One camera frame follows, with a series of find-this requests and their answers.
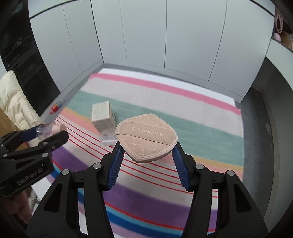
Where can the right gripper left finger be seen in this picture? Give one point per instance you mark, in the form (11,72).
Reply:
(57,213)

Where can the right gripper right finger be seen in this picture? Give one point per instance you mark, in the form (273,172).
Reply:
(237,213)

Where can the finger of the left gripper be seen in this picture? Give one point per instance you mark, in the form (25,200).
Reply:
(28,134)
(46,146)

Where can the clear pink small bottle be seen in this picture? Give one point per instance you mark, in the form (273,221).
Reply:
(46,130)

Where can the pink powder puff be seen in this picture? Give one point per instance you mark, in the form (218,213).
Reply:
(146,138)

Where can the person left hand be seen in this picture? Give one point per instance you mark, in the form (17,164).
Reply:
(19,205)

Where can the brown cardboard box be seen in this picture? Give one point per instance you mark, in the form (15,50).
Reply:
(6,125)

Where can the small red toy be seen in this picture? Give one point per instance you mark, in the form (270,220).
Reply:
(56,106)

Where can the cream padded armchair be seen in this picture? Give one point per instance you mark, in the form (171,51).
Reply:
(15,104)

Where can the beige small carton box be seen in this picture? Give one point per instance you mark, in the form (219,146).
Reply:
(102,117)

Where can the small white plastic piece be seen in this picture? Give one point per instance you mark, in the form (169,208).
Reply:
(108,138)

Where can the striped colourful blanket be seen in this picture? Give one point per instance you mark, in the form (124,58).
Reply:
(152,113)

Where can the shelf items pink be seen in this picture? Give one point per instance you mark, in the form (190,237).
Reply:
(282,31)

